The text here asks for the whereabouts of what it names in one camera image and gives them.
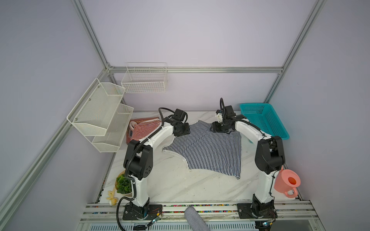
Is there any yellow toy on floor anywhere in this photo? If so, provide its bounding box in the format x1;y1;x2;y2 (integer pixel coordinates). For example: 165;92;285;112
106;188;118;206

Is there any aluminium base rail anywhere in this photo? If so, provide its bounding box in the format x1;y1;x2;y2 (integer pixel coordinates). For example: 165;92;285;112
77;200;325;231

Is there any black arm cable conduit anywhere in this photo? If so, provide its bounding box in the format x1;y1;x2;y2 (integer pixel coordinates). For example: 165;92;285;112
116;107;188;231
219;97;278;200

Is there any grey foam microphone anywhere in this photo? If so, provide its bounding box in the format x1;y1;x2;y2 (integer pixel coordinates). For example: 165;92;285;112
185;207;210;231

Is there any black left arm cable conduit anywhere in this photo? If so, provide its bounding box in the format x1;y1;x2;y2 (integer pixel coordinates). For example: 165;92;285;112
116;107;188;231

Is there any green potted plant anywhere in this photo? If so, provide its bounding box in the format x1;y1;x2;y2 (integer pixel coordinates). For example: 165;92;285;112
115;171;133;197

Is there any white mesh wall shelf upper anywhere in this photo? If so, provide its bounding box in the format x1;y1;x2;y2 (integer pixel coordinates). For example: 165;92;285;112
66;79;125;136

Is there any navy white striped tank top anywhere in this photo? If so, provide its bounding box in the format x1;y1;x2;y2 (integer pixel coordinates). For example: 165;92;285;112
163;120;242;179

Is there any white mesh wall shelf lower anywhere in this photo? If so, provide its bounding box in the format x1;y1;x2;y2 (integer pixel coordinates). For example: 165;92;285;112
92;104;134;153

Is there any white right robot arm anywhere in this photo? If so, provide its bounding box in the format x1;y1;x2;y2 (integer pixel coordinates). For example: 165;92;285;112
211;119;285;218

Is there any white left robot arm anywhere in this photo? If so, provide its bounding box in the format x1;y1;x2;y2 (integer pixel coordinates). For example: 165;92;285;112
122;117;190;220

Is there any pink watering can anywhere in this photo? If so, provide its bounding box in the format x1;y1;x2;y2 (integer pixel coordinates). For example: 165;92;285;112
274;167;301;198

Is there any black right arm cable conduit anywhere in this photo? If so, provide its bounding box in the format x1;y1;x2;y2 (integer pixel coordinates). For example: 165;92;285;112
219;97;278;200

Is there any white wire wall basket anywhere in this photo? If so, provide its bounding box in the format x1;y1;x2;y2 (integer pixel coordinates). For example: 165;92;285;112
121;62;168;93

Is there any folded red graphic tank top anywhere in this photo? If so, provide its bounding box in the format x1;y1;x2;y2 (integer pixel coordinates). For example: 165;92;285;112
126;116;161;145

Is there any teal plastic basket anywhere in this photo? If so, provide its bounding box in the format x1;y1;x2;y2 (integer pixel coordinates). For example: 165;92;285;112
240;103;290;140

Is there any white mesh wall shelf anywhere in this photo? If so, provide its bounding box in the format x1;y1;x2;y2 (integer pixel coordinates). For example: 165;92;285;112
66;79;125;136
92;104;134;153

